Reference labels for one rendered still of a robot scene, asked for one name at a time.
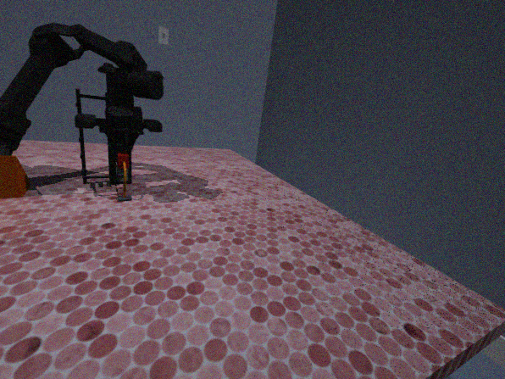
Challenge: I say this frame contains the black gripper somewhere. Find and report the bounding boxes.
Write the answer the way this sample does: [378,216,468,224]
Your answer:
[75,93,163,157]

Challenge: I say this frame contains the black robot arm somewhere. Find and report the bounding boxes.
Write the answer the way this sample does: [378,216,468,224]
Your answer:
[0,22,164,156]

